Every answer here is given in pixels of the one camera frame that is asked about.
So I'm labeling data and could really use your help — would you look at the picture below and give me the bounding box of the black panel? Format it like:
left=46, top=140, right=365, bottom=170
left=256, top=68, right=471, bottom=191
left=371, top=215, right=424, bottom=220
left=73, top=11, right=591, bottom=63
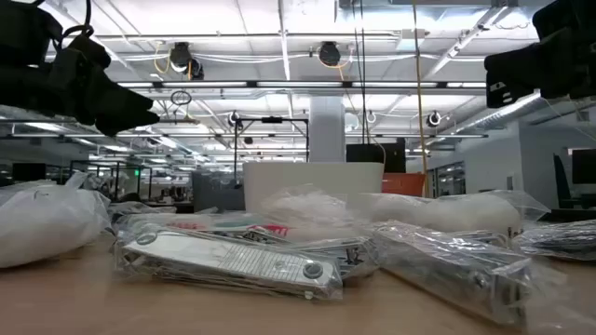
left=345, top=142, right=408, bottom=175

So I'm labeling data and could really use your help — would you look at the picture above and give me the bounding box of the white building column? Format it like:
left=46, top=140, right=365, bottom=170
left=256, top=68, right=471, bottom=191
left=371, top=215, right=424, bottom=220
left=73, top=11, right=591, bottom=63
left=308, top=95, right=347, bottom=164

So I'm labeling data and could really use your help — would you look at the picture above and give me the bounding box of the clear bag of cotton balls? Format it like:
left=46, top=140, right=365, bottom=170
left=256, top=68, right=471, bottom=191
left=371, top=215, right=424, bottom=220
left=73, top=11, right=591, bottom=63
left=259, top=184, right=373, bottom=242
left=360, top=189, right=551, bottom=236
left=0, top=180, right=114, bottom=270

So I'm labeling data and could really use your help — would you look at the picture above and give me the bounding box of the small black monitor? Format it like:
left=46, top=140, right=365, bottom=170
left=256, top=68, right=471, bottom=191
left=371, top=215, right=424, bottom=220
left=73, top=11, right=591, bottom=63
left=12, top=162, right=47, bottom=183

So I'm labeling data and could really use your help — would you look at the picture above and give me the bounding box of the teal toothbrush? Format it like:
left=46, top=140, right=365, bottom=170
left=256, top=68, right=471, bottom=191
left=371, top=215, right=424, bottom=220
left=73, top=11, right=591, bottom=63
left=204, top=216, right=262, bottom=230

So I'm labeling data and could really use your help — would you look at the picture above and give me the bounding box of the white plastic bin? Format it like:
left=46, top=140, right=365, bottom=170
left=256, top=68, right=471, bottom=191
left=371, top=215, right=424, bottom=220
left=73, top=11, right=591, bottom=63
left=242, top=161, right=386, bottom=214

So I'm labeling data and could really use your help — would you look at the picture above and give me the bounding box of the silver ventilation duct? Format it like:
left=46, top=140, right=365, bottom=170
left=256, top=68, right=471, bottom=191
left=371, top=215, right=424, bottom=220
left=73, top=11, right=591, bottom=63
left=437, top=88, right=560, bottom=137

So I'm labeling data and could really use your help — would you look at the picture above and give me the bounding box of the clear bag of black items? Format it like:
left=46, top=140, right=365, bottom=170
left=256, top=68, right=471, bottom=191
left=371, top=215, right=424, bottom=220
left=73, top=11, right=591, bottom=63
left=511, top=217, right=596, bottom=262

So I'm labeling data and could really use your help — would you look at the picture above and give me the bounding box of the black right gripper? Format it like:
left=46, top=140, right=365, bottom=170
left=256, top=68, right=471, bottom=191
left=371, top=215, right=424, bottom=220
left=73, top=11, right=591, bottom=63
left=483, top=27, right=596, bottom=109

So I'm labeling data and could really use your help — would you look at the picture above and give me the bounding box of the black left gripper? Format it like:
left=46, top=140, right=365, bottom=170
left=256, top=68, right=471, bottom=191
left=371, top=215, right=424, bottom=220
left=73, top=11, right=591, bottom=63
left=0, top=33, right=161, bottom=138

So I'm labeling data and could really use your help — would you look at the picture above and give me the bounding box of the black computer monitor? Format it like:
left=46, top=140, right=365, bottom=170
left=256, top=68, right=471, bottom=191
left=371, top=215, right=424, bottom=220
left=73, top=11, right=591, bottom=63
left=571, top=148, right=596, bottom=185

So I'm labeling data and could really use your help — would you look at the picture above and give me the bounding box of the grey translucent plastic bin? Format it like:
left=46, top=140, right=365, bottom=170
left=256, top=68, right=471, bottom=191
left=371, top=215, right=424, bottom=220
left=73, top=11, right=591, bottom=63
left=191, top=169, right=246, bottom=213

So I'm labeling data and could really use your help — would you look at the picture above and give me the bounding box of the yellow hanging cable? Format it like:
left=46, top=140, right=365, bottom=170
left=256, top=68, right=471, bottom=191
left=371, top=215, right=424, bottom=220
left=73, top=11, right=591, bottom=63
left=411, top=0, right=430, bottom=197

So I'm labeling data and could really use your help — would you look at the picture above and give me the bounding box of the red toothbrush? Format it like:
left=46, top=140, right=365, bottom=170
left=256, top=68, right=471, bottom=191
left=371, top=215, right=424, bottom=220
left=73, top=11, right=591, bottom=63
left=167, top=220, right=292, bottom=239

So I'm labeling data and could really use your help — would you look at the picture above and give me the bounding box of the black rig frame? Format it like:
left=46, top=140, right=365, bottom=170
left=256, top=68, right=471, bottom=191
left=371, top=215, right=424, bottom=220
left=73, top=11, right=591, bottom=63
left=232, top=115, right=311, bottom=190

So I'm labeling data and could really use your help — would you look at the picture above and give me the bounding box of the black aluminium table frame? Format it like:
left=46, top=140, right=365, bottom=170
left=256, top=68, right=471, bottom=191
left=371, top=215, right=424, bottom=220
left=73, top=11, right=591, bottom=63
left=537, top=207, right=596, bottom=224

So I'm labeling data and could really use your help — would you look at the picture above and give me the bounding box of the long ceiling light strip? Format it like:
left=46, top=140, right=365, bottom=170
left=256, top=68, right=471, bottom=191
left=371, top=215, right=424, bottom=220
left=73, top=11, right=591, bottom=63
left=115, top=80, right=488, bottom=90

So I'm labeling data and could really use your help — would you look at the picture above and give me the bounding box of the orange plastic bin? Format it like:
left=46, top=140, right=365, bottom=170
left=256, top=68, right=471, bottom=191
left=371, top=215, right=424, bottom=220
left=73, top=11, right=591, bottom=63
left=381, top=172, right=427, bottom=198

